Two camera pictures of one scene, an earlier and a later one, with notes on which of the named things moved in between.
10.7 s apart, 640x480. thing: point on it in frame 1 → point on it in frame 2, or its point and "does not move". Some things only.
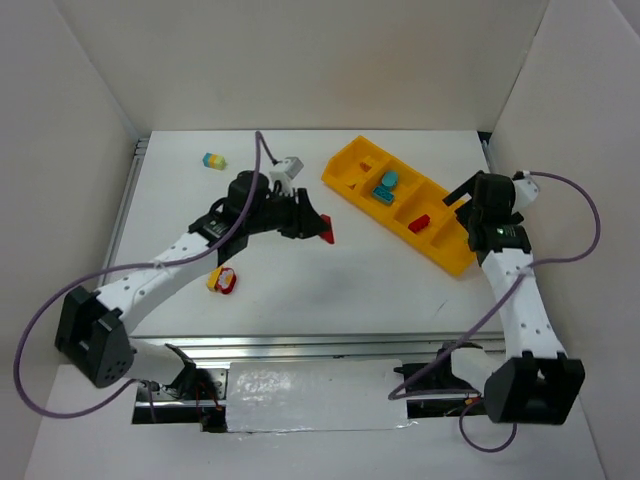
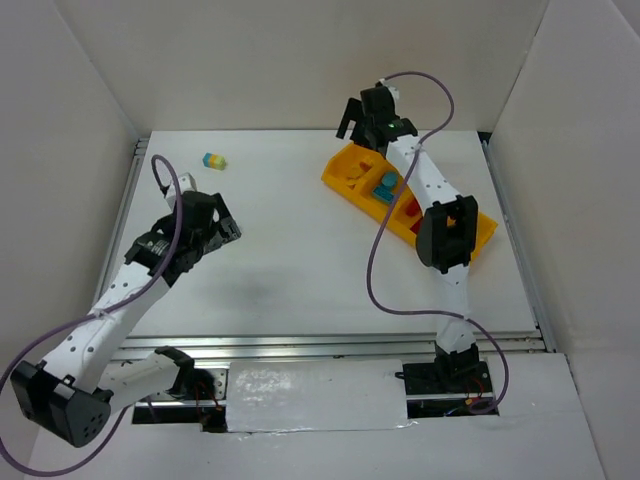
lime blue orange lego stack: [214, 161] does not move
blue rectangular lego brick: [382, 195] does not move
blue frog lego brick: [389, 178] does not move
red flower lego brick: [226, 280] → [412, 208]
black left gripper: [298, 214] → [223, 223]
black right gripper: [467, 208] → [357, 126]
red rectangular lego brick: [419, 224] does not move
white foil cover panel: [329, 395] does not move
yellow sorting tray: [405, 202] does not move
